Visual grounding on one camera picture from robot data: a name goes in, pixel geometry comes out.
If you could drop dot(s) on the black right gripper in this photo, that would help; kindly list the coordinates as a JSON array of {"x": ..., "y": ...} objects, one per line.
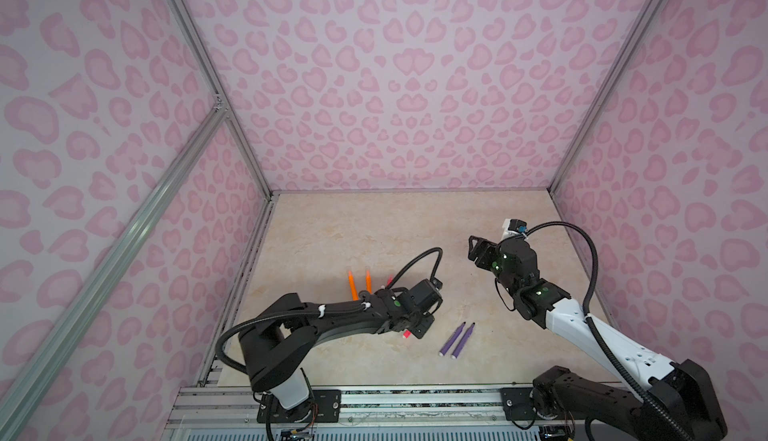
[{"x": 489, "y": 250}]

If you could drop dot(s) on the aluminium diagonal frame bar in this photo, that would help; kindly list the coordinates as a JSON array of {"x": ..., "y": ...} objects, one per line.
[{"x": 38, "y": 375}]

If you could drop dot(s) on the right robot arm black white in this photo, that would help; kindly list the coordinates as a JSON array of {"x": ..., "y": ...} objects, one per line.
[{"x": 659, "y": 399}]

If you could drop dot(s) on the orange marker pen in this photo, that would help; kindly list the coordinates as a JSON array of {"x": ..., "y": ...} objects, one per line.
[
  {"x": 368, "y": 280},
  {"x": 352, "y": 285}
]

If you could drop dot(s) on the purple marker pen left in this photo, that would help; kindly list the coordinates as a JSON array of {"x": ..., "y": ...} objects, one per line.
[{"x": 452, "y": 339}]

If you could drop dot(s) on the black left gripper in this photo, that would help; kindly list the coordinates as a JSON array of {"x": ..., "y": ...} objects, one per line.
[{"x": 427, "y": 324}]

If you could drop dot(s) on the aluminium corner frame post left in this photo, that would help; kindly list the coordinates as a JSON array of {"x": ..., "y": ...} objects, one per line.
[{"x": 181, "y": 13}]

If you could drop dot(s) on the aluminium corner frame post right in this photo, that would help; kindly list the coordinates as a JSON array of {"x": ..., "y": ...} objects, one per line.
[{"x": 642, "y": 25}]

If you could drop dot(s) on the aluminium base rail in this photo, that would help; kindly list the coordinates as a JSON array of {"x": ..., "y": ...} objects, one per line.
[{"x": 395, "y": 412}]

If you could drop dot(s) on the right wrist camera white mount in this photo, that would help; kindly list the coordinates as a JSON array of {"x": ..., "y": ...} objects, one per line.
[{"x": 514, "y": 228}]

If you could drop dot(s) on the purple marker pen right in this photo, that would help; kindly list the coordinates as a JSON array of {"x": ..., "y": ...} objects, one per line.
[{"x": 462, "y": 342}]

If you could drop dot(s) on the aluminium corner frame post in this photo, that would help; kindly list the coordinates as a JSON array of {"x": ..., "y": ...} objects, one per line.
[
  {"x": 642, "y": 25},
  {"x": 181, "y": 13}
]

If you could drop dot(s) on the purple marker pen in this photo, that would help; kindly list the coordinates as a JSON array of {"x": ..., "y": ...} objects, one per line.
[
  {"x": 452, "y": 339},
  {"x": 462, "y": 342}
]

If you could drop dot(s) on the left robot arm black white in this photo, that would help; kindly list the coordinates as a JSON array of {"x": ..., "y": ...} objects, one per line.
[{"x": 275, "y": 343}]

